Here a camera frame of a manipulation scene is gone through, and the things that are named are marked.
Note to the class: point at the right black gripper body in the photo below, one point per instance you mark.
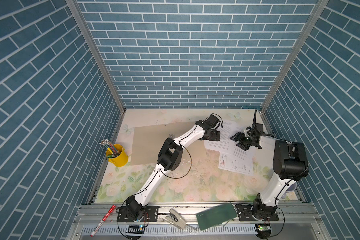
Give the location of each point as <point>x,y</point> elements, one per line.
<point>244,142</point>

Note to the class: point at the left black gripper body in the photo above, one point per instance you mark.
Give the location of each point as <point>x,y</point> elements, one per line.
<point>212,135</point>

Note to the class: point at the printed text paper sheet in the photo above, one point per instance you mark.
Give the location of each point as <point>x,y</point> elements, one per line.
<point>225,145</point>

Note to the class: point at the beige cardboard folder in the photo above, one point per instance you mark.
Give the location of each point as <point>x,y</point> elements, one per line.
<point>148,141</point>

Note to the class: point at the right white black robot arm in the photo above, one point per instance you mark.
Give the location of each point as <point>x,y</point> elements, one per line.
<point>290,164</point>

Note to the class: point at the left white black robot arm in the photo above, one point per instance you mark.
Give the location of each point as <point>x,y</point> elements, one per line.
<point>169,158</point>

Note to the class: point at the diagram paper sheet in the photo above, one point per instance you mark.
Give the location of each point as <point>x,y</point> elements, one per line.
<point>241,163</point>

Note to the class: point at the lilac ceramic cup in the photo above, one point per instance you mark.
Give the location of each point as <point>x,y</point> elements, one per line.
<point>290,189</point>

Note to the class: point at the yellow pen cup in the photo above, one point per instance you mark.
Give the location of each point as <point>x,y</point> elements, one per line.
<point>121,159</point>

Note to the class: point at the grey stapler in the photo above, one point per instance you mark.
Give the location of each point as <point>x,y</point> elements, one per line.
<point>176,219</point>

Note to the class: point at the coloured pens bundle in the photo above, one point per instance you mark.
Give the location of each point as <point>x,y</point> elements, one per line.
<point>110,147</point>

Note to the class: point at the red marker pen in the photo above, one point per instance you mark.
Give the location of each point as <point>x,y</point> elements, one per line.
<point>110,211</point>

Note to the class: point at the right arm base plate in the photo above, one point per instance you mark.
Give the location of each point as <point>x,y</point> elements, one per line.
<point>248,213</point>

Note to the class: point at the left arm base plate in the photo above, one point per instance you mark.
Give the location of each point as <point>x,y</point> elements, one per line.
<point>124,215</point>

